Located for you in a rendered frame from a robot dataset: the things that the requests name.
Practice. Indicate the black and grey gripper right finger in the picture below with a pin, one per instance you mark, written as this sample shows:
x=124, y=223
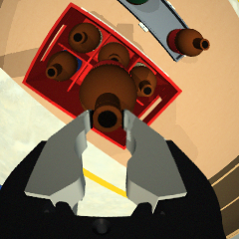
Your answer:
x=160, y=173

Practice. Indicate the grey tray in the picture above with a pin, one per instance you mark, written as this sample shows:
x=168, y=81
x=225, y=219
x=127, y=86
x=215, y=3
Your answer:
x=159, y=16

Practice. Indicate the dark red crate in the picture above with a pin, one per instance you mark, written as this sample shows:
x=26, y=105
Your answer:
x=65, y=95

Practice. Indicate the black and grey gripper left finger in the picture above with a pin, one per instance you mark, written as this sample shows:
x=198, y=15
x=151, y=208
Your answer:
x=51, y=172

